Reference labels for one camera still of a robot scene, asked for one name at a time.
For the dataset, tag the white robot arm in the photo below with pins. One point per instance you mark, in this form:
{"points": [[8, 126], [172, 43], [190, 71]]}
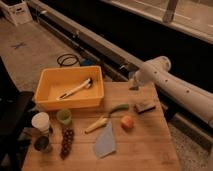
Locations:
{"points": [[187, 95]]}

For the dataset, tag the orange peach fruit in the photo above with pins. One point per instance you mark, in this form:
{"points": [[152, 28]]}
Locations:
{"points": [[127, 122]]}

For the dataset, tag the dark grape bunch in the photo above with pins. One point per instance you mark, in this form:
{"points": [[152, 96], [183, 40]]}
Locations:
{"points": [[68, 136]]}

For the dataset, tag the black brown board eraser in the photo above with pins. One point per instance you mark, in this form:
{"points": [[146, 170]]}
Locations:
{"points": [[144, 107]]}

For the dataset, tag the white paper cup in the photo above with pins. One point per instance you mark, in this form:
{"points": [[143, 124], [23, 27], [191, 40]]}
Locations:
{"points": [[41, 122]]}

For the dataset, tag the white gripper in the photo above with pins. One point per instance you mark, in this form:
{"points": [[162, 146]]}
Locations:
{"points": [[133, 83]]}

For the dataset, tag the black chair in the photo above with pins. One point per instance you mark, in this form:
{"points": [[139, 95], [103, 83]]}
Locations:
{"points": [[14, 106]]}

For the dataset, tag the blue folded cloth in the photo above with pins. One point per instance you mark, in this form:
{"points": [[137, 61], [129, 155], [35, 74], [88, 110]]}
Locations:
{"points": [[105, 143]]}

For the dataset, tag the white storage box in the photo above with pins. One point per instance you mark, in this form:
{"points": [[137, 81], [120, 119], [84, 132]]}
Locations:
{"points": [[17, 14]]}

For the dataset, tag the yellow plastic tray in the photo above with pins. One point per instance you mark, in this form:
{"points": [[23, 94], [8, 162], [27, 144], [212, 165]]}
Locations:
{"points": [[54, 82]]}

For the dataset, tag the green plastic cup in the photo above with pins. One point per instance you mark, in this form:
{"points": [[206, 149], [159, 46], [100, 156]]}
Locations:
{"points": [[64, 116]]}

